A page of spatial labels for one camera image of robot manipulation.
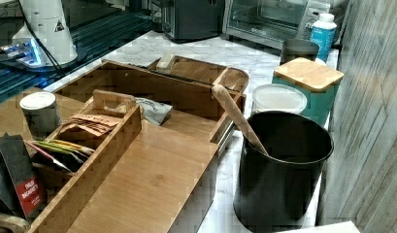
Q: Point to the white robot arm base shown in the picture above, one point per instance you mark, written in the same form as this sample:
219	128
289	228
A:
44	40

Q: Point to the bamboo drawer cabinet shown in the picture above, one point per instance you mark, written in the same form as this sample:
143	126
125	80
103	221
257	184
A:
163	183

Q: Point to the wooden spoon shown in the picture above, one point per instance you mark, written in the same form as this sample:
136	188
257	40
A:
230	107

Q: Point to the silver foil packet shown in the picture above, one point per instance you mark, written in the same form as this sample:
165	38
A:
152	111

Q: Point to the black toaster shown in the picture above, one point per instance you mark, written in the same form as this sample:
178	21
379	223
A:
192	20

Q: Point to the brown tea packets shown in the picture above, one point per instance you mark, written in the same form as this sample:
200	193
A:
96	125

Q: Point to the black utensil holder canister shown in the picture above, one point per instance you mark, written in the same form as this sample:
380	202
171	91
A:
275	187

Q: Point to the grey metal cup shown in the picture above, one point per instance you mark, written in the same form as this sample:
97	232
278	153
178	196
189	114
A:
294	48

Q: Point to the silver toaster oven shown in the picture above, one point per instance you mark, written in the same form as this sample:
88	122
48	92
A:
271	22

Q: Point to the teal canister with bamboo lid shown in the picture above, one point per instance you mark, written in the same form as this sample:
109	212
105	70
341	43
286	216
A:
318	82

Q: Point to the green yellow tea packets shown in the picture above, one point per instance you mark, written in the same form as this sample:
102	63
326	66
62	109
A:
66	155

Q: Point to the white and blue bottle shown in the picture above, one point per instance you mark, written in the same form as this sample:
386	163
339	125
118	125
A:
323	33

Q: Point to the white lidded metal can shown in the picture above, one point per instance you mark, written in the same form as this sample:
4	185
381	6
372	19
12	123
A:
41	113

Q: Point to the black and red packet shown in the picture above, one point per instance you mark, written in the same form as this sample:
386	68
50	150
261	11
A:
31	193

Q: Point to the wooden tea caddy with handle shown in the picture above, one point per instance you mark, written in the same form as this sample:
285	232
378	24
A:
89	142

